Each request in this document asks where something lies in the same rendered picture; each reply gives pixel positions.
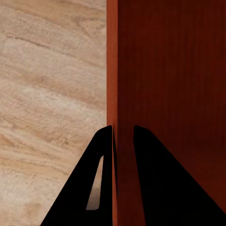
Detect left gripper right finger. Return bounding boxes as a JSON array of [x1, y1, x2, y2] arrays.
[[133, 125, 226, 226]]

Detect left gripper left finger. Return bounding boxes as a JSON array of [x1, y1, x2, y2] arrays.
[[40, 125, 113, 226]]

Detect storage box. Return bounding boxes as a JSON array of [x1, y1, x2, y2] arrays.
[[106, 0, 226, 226]]

